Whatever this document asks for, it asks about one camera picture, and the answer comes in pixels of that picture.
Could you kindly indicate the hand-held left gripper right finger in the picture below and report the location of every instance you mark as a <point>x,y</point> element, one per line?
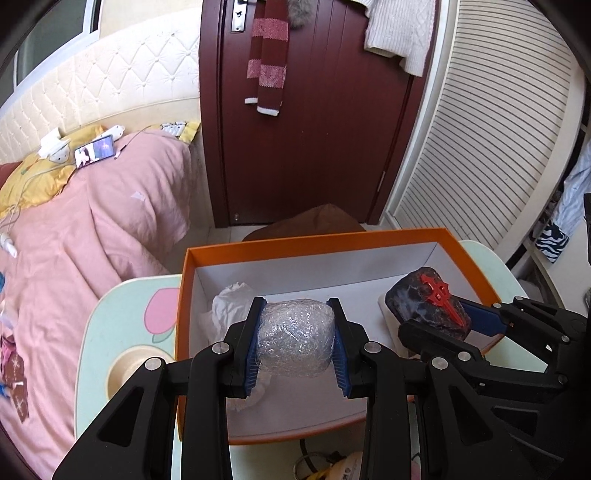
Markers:
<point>337,360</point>

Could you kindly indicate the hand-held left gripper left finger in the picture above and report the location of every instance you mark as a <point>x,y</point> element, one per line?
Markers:
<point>256,350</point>

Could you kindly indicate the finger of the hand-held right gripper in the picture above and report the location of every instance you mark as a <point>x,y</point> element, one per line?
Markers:
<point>485,318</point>
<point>443,344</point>

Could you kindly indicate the plastic ball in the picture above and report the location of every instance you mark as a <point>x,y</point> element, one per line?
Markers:
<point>295,337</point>

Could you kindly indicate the black red hard case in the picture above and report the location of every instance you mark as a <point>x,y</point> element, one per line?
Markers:
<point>415,300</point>

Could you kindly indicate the orange cardboard box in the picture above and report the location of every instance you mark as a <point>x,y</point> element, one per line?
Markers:
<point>323,272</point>

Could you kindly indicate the green cartoon desktop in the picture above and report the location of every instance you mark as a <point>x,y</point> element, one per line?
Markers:
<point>120,300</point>

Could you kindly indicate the crumpled white tissue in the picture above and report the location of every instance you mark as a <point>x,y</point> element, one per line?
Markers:
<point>226,304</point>

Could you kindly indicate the zebra print cloth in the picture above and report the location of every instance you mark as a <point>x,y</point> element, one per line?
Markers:
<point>549,242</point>

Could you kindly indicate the blue white striped shirt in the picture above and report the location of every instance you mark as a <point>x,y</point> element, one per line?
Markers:
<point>572,198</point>

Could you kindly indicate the white louvered closet door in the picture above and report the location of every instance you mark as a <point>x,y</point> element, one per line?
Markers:
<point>485,138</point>

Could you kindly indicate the pink blanket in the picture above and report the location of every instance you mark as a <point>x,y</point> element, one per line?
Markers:
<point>92,230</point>

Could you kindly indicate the yellow patterned pillow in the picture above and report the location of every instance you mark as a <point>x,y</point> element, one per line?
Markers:
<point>182,131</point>

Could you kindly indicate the brown patterned cloth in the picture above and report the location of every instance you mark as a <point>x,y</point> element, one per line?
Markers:
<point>16,383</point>

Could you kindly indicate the dark red door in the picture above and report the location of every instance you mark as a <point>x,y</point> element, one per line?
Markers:
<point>323,115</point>

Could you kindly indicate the smartphone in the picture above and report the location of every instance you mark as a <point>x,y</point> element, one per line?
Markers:
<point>94,151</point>

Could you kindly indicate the white power strip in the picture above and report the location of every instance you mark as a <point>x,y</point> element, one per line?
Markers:
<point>55,147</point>

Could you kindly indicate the red white striped scarf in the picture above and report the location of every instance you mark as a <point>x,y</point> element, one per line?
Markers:
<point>270,55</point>

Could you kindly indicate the white knit sweater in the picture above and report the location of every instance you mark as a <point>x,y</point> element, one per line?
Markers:
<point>397,27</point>

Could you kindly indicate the maroon pillow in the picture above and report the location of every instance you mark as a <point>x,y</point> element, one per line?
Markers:
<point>7,173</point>

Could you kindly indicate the cream tufted headboard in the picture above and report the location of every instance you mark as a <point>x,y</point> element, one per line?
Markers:
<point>115,78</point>

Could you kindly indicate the grey fur piece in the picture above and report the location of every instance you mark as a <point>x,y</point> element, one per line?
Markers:
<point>302,11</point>

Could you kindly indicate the window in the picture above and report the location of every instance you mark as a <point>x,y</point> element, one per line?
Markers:
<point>55,32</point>

